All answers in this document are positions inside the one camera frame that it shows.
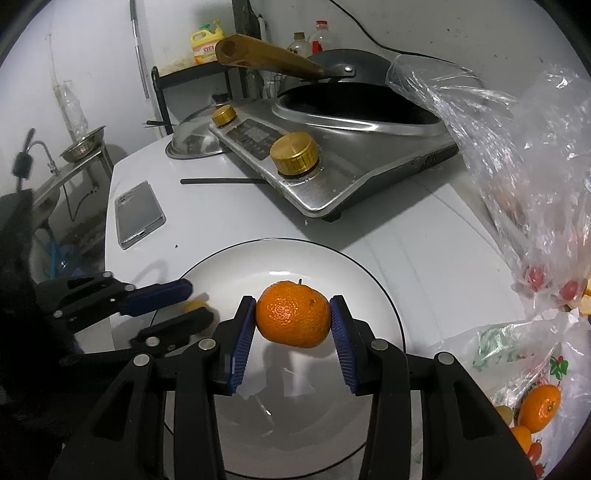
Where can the fruit-printed white plastic bag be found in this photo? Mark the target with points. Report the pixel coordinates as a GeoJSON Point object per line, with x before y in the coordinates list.
{"type": "Point", "coordinates": [531, 369]}

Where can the yellow detergent bottle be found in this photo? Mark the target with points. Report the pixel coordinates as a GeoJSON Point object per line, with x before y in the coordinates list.
{"type": "Point", "coordinates": [207, 46]}

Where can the hanging clear plastic bottle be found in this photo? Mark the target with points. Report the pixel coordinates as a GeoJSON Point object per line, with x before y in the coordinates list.
{"type": "Point", "coordinates": [74, 108]}

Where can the white plate with black rim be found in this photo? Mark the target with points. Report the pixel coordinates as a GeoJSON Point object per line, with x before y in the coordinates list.
{"type": "Point", "coordinates": [300, 406]}

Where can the plastic bottle with red label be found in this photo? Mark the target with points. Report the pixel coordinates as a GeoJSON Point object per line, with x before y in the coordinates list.
{"type": "Point", "coordinates": [321, 41]}

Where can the glass oil bottle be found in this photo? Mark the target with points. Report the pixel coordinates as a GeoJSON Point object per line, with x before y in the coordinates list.
{"type": "Point", "coordinates": [298, 46]}

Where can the steel colander bowl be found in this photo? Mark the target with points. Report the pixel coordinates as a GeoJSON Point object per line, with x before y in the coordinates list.
{"type": "Point", "coordinates": [82, 147]}

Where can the dark folded umbrella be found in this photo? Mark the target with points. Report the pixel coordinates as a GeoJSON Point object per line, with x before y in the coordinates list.
{"type": "Point", "coordinates": [244, 46]}

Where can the black chopstick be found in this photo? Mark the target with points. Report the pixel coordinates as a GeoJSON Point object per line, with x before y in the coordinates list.
{"type": "Point", "coordinates": [221, 181]}

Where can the steel wok lid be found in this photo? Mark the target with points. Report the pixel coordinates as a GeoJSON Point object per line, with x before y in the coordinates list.
{"type": "Point", "coordinates": [194, 143]}

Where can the black metal rack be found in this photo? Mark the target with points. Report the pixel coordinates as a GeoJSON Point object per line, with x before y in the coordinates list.
{"type": "Point", "coordinates": [159, 92]}

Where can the small glass jar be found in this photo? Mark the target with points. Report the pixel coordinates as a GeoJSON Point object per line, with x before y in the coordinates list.
{"type": "Point", "coordinates": [274, 87]}

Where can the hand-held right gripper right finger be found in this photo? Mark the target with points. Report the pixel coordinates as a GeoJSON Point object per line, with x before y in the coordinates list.
{"type": "Point", "coordinates": [344, 341]}

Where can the metal wall pipe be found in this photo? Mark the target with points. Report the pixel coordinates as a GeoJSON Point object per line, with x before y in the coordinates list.
{"type": "Point", "coordinates": [138, 50]}

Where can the steel induction cooker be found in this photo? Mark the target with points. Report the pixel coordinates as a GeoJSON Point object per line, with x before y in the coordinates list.
{"type": "Point", "coordinates": [369, 166]}

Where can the steel sink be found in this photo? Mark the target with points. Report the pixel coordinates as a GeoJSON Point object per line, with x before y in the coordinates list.
{"type": "Point", "coordinates": [69, 173]}

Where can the chrome faucet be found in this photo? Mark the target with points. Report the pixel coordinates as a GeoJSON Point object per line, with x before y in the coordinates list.
{"type": "Point", "coordinates": [46, 150]}

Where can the red cherry tomato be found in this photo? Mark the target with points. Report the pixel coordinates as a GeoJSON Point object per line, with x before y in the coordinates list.
{"type": "Point", "coordinates": [535, 278]}
{"type": "Point", "coordinates": [570, 290]}

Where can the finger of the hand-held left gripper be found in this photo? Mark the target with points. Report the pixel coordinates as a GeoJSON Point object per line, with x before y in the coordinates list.
{"type": "Point", "coordinates": [180, 325]}
{"type": "Point", "coordinates": [159, 295]}

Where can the gold cooker knob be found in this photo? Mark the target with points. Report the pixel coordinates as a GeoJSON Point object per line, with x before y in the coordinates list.
{"type": "Point", "coordinates": [224, 115]}
{"type": "Point", "coordinates": [294, 154]}

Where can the tangerine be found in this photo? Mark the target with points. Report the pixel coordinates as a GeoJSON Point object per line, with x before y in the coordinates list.
{"type": "Point", "coordinates": [293, 314]}

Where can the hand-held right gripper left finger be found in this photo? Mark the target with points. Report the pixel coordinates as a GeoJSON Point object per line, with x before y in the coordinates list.
{"type": "Point", "coordinates": [242, 341]}

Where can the black wok lid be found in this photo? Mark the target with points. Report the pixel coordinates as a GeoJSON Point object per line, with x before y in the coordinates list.
{"type": "Point", "coordinates": [268, 57]}

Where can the clear plastic bag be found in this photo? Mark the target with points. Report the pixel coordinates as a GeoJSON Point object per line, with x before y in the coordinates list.
{"type": "Point", "coordinates": [508, 161]}

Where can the smartphone in clear case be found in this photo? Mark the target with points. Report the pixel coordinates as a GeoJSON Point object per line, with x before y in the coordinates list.
{"type": "Point", "coordinates": [138, 214]}

